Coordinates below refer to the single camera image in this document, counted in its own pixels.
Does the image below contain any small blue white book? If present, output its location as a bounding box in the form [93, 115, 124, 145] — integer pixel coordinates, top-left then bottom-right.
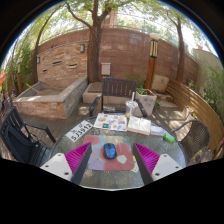
[149, 124, 166, 137]

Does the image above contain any wooden garden lamp post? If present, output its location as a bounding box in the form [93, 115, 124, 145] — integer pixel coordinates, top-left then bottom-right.
[143, 32, 160, 90]

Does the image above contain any small white planter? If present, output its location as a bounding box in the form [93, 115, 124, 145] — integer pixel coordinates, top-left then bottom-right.
[182, 105, 196, 121]

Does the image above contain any green tissue pack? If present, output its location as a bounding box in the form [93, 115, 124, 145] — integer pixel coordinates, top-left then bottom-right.
[162, 132, 177, 144]

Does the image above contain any clear plastic cup with straw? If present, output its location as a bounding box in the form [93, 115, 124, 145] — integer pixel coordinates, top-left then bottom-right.
[124, 91, 139, 120]

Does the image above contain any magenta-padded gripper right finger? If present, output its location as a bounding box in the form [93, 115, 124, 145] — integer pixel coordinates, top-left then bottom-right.
[132, 142, 184, 186]

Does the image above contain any white license plate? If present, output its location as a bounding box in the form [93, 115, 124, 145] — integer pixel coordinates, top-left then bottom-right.
[64, 120, 94, 143]

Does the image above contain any white stone planter with plant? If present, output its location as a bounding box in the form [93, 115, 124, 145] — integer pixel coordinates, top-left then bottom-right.
[133, 87, 158, 118]

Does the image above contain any wooden slatted fence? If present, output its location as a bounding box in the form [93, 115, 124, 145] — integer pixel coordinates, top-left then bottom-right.
[165, 78, 224, 148]

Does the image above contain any floral red pink mouse pad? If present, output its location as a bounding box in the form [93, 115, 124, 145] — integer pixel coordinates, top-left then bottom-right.
[82, 134, 136, 172]

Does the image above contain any open white book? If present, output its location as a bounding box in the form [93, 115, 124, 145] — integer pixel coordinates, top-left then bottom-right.
[126, 115, 153, 136]

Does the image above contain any dark wooden slatted chair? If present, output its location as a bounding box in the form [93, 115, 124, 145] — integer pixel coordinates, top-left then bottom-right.
[89, 77, 149, 118]

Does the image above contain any colourful picture sheet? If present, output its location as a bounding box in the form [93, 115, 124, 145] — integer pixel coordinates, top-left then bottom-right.
[93, 112, 129, 132]

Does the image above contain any thick forked tree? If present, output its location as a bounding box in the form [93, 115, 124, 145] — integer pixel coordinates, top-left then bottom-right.
[64, 0, 114, 84]

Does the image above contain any black metal chair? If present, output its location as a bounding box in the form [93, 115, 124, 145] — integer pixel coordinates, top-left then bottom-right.
[0, 96, 57, 168]

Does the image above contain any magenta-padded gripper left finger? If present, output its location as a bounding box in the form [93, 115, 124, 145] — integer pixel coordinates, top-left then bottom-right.
[39, 142, 93, 186]

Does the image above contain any yellow paper note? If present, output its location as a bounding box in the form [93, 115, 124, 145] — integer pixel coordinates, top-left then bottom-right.
[130, 154, 140, 174]

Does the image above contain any grey wicker chair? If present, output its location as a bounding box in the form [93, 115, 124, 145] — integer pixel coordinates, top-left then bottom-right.
[170, 119, 211, 165]

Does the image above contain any slim dark tree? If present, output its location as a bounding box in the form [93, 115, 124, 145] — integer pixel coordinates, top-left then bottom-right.
[164, 9, 188, 84]

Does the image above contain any blue computer mouse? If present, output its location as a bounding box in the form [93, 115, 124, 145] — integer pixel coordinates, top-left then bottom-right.
[102, 142, 118, 160]

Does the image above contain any thin curved tree trunk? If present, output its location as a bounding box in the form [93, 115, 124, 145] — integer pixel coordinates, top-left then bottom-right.
[32, 9, 64, 84]

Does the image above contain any raised stone garden bed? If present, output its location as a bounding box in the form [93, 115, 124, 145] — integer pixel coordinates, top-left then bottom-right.
[12, 76, 89, 120]

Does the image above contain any grey wall utility box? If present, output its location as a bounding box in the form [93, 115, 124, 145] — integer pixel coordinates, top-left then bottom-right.
[100, 62, 112, 76]

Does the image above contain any pale stone slab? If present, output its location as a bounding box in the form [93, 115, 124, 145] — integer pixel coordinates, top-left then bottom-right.
[151, 74, 170, 94]

